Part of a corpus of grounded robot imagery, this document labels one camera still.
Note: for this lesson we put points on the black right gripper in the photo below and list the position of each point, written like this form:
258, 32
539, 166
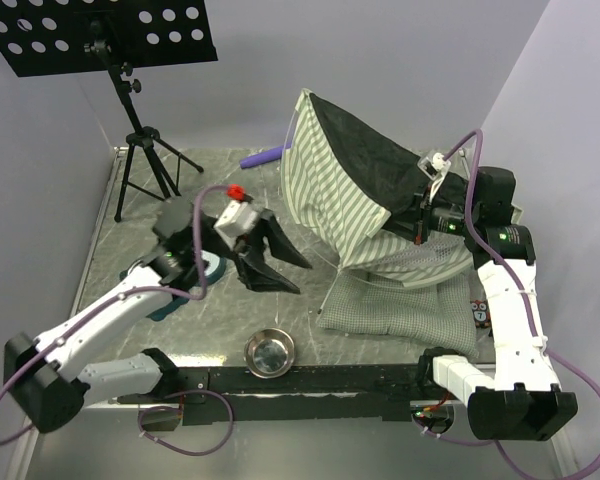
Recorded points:
418, 225

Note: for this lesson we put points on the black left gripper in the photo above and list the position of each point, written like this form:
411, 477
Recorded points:
250, 261

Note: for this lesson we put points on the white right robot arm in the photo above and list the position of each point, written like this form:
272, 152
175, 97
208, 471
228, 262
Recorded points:
523, 400

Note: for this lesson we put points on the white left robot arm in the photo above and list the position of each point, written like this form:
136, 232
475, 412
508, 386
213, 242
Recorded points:
52, 377

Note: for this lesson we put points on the teal double pet feeder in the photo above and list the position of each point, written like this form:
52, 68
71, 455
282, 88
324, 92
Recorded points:
215, 268

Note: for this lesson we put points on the purple plastic microphone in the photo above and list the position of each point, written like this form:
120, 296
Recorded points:
264, 157

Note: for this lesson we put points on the grey checked cushion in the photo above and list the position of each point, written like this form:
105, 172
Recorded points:
438, 315

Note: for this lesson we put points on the stainless steel bowl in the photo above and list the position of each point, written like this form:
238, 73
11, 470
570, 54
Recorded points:
269, 353

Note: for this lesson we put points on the red owl number tag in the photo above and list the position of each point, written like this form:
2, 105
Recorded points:
481, 314

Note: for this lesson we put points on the black perforated music stand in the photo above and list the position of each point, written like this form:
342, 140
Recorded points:
46, 38

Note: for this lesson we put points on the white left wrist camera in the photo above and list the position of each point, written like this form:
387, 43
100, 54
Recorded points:
237, 219

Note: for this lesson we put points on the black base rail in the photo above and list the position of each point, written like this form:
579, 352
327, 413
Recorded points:
388, 392

